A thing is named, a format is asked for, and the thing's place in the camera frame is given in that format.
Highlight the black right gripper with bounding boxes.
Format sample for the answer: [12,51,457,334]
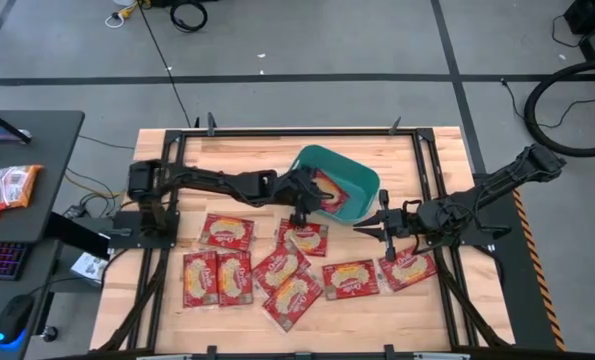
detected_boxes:
[352,188,428,263]

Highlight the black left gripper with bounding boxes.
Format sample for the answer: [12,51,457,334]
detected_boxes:
[276,167,336,227]

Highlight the red popcorn bag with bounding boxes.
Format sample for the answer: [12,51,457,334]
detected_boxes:
[250,241,313,297]
[275,218,330,258]
[321,258,381,302]
[261,269,325,333]
[182,250,220,309]
[216,250,255,307]
[310,168,351,215]
[198,213,256,252]
[376,246,439,294]

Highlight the teal plastic basket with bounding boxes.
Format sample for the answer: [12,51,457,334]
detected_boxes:
[286,144,382,225]

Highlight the white paper booklet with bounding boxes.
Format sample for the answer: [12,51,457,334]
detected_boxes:
[70,252,109,284]

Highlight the black power strip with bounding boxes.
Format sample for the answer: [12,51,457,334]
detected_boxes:
[62,203,91,221]

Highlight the black desk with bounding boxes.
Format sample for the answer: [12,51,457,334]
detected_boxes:
[0,109,86,360]

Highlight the orange snack bag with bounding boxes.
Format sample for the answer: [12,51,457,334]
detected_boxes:
[0,164,44,213]

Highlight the backlit black keyboard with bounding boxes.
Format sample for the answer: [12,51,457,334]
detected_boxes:
[0,241,32,281]

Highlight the black computer mouse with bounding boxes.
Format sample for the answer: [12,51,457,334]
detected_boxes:
[0,293,36,346]

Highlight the hazard-striped black mount plate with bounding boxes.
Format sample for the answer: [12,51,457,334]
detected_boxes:
[429,172,568,351]

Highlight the thin black floor cable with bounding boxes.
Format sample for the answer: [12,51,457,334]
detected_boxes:
[499,77,595,130]

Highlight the thick black hose loop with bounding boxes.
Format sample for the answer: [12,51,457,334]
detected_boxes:
[523,57,595,159]

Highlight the long black floor cable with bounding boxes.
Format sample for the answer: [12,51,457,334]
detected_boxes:
[136,0,194,129]

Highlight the coiled black cable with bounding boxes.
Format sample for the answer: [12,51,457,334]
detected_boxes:
[169,0,209,34]

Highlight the white yellow power cord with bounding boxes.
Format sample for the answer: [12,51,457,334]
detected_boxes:
[104,0,153,29]

